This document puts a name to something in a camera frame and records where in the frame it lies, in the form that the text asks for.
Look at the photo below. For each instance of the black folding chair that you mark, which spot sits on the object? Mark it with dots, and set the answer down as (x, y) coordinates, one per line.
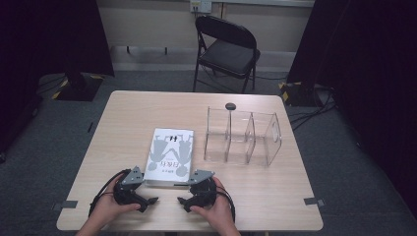
(229, 55)

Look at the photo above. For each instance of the clear acrylic book rack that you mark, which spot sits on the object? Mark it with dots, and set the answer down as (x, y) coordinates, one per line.
(242, 144)

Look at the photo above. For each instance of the white wall socket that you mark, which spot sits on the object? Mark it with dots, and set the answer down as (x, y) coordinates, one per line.
(200, 6)

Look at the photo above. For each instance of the small black floor object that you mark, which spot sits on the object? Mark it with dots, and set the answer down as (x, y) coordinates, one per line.
(90, 127)

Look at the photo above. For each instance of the person's right hand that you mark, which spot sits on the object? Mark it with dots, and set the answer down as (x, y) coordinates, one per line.
(219, 213)

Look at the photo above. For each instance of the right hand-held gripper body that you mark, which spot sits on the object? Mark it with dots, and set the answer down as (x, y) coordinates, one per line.
(201, 178)

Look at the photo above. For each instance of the dark curtain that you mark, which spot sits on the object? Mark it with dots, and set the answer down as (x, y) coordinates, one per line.
(49, 39)
(370, 65)

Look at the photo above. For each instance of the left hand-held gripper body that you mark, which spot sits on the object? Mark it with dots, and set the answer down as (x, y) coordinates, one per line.
(132, 177)

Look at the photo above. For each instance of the person's left hand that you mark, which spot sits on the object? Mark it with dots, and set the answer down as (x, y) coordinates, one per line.
(106, 209)

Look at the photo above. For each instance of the white book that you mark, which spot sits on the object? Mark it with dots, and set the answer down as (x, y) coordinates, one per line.
(170, 154)

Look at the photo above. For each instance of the small black round disc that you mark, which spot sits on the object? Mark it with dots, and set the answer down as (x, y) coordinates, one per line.
(230, 106)

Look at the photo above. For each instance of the grey tape strip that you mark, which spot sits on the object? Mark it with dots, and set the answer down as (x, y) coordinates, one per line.
(65, 205)
(313, 201)

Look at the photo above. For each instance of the black stand base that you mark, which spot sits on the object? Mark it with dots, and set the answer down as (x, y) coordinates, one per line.
(296, 93)
(78, 87)

